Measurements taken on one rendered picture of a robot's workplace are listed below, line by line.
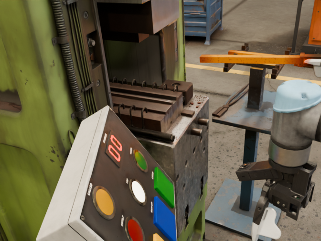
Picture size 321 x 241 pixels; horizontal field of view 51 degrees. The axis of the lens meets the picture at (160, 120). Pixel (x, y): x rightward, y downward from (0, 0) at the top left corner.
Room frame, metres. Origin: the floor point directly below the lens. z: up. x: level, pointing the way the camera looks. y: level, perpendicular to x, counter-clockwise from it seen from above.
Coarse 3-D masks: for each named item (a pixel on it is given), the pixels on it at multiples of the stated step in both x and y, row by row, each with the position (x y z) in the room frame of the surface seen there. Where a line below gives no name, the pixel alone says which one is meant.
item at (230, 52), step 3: (228, 51) 1.53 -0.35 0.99; (231, 51) 1.53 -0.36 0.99; (234, 51) 1.52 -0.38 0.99; (237, 51) 1.52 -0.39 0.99; (240, 51) 1.52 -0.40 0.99; (243, 51) 1.52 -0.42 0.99; (228, 54) 1.53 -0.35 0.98; (231, 54) 1.52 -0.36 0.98; (240, 54) 1.50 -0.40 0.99; (243, 54) 1.49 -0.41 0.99; (246, 54) 1.48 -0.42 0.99; (249, 54) 1.47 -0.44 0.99; (252, 54) 1.47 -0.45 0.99; (255, 54) 1.47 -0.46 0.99; (258, 54) 1.46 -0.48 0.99; (261, 54) 1.46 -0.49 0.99; (264, 54) 1.46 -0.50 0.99; (267, 54) 1.45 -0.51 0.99; (270, 54) 1.45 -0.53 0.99; (303, 66) 1.35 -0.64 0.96; (306, 66) 1.35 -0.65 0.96; (309, 66) 1.34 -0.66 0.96; (312, 66) 1.34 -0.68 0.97
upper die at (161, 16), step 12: (156, 0) 0.98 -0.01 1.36; (168, 0) 1.05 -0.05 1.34; (108, 12) 1.02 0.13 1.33; (120, 12) 1.00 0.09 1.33; (132, 12) 0.98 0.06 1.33; (144, 12) 0.96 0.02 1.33; (156, 12) 0.98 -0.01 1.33; (168, 12) 1.05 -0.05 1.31; (108, 24) 1.02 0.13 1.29; (120, 24) 1.00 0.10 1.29; (132, 24) 0.98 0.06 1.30; (144, 24) 0.96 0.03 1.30; (156, 24) 0.97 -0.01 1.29
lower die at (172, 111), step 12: (120, 84) 1.24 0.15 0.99; (120, 96) 1.13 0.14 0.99; (132, 96) 1.11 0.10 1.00; (180, 96) 1.11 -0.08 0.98; (120, 108) 1.06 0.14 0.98; (132, 108) 1.05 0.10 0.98; (156, 108) 1.02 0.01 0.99; (168, 108) 1.02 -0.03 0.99; (180, 108) 1.11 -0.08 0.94; (132, 120) 1.00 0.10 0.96; (144, 120) 0.98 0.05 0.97; (156, 120) 0.96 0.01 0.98; (168, 120) 1.01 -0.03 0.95
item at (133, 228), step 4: (132, 220) 0.42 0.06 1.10; (128, 224) 0.40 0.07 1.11; (132, 224) 0.41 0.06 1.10; (136, 224) 0.42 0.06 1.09; (128, 228) 0.39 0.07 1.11; (132, 228) 0.40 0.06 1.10; (136, 228) 0.41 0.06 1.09; (132, 232) 0.39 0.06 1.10; (136, 232) 0.40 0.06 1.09; (140, 232) 0.41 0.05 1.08; (132, 236) 0.38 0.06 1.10; (136, 236) 0.39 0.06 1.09; (140, 236) 0.40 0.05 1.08; (136, 240) 0.38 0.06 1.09; (140, 240) 0.39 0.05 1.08
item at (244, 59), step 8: (200, 56) 1.19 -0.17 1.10; (208, 56) 1.18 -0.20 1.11; (216, 56) 1.16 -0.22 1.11; (224, 56) 1.15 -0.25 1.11; (232, 56) 1.14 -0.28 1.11; (240, 56) 1.13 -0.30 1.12; (248, 56) 1.11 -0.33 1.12; (256, 56) 1.10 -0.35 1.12; (264, 56) 1.09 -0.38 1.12; (272, 56) 1.08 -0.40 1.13; (280, 56) 1.07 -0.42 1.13; (288, 56) 1.06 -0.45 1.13; (296, 56) 1.05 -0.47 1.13; (304, 56) 1.03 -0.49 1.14; (312, 56) 1.02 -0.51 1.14; (320, 56) 1.01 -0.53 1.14; (304, 64) 1.02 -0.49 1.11
